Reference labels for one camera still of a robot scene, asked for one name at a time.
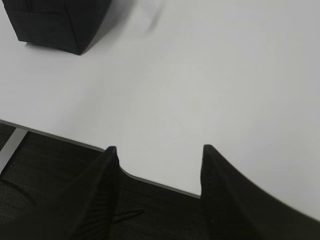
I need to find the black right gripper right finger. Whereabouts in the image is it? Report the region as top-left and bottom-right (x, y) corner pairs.
(200, 144), (320, 240)

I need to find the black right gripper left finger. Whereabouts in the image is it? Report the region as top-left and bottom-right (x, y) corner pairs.
(14, 145), (118, 240)

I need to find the navy blue lunch bag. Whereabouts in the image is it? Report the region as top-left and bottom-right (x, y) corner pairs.
(2, 0), (111, 55)

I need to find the white table leg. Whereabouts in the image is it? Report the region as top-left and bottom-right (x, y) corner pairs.
(0, 128), (28, 173)

